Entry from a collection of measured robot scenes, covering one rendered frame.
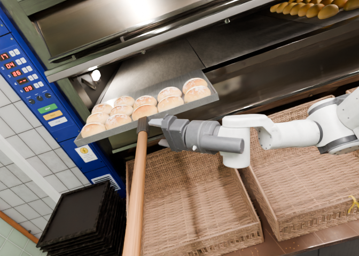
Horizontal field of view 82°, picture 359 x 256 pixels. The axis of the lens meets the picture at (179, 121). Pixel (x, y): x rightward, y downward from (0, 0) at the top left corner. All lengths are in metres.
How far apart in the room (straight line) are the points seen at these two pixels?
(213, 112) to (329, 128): 0.60
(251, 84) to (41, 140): 1.12
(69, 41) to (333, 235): 1.30
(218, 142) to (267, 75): 0.71
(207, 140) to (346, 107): 0.32
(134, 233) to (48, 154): 0.98
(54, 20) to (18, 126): 0.56
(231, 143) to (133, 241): 0.26
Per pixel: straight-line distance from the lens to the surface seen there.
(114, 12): 0.95
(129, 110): 0.85
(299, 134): 0.58
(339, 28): 1.23
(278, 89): 1.15
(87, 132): 0.83
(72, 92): 1.09
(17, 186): 1.61
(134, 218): 0.45
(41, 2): 1.02
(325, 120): 0.62
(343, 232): 1.11
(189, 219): 1.15
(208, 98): 0.73
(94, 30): 0.96
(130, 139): 1.14
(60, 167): 1.39
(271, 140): 0.54
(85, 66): 0.86
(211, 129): 0.52
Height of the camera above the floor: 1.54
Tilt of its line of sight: 31 degrees down
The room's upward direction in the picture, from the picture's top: 21 degrees counter-clockwise
